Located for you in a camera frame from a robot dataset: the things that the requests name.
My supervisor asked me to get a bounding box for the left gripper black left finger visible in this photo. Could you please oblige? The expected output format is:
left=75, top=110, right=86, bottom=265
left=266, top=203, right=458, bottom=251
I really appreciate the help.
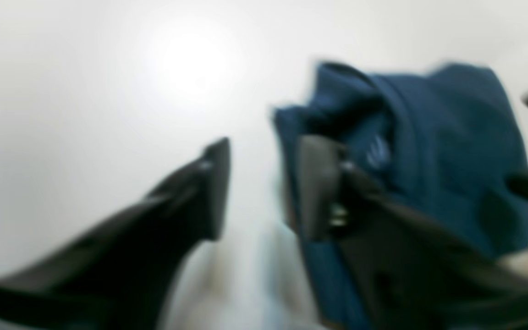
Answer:
left=0, top=137, right=231, bottom=330

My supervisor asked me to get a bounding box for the dark blue t-shirt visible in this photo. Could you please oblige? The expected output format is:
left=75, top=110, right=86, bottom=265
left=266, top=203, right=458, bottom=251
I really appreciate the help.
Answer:
left=273, top=62, right=528, bottom=330

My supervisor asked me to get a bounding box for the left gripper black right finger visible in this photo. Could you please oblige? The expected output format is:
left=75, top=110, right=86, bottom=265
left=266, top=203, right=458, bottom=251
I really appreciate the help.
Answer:
left=299, top=135, right=528, bottom=330

